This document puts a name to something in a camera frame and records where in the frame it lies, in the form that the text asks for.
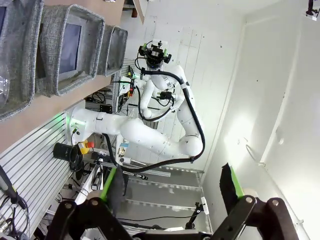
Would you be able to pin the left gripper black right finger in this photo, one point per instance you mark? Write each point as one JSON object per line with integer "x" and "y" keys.
{"x": 228, "y": 187}

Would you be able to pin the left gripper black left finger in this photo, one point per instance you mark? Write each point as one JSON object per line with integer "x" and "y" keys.
{"x": 117, "y": 190}

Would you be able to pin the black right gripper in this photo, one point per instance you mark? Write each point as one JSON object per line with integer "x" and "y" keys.
{"x": 155, "y": 55}

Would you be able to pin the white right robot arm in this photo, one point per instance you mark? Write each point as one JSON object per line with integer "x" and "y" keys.
{"x": 145, "y": 135}

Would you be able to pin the grey woven fabric basket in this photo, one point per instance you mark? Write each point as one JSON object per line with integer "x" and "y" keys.
{"x": 116, "y": 50}
{"x": 50, "y": 50}
{"x": 22, "y": 50}

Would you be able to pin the black clamp stand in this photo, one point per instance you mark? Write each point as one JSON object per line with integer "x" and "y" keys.
{"x": 196, "y": 215}

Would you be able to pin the black electronics with lights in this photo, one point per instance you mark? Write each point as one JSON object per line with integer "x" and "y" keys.
{"x": 125, "y": 87}

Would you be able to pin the yellow emergency stop button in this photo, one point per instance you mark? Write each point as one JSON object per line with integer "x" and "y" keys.
{"x": 85, "y": 147}

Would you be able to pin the black cylinder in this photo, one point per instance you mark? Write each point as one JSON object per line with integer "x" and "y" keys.
{"x": 63, "y": 151}

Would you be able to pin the slatted aluminium mounting platform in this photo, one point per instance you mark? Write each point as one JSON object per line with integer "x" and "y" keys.
{"x": 32, "y": 160}

